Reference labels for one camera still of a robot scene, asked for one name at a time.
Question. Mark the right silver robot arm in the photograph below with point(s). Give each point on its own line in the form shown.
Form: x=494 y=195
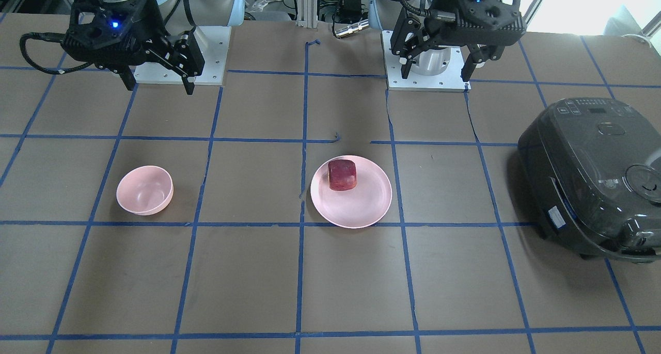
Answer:
x=185 y=15

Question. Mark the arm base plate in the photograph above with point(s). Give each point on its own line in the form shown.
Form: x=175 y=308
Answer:
x=214 y=44
x=428 y=80

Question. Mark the black power adapter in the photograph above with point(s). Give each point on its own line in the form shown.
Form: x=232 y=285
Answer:
x=349 y=8

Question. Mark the red apple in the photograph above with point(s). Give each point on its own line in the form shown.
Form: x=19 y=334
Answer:
x=342 y=174

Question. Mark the silver metal cylinder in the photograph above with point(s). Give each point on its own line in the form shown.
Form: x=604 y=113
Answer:
x=351 y=29

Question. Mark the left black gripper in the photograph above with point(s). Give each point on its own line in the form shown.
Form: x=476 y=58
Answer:
x=438 y=2

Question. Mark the pink bowl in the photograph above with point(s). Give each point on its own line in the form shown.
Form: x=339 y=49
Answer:
x=145 y=191

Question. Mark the pink plate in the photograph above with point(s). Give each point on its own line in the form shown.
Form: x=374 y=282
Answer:
x=359 y=207

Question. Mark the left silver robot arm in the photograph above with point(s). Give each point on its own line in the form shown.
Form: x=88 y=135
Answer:
x=384 y=14

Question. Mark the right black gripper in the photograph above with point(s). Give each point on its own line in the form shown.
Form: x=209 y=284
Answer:
x=146 y=22

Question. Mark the aluminium frame post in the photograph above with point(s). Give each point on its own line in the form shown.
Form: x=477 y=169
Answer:
x=306 y=14

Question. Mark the black rice cooker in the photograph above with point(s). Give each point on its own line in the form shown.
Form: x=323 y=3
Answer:
x=593 y=167

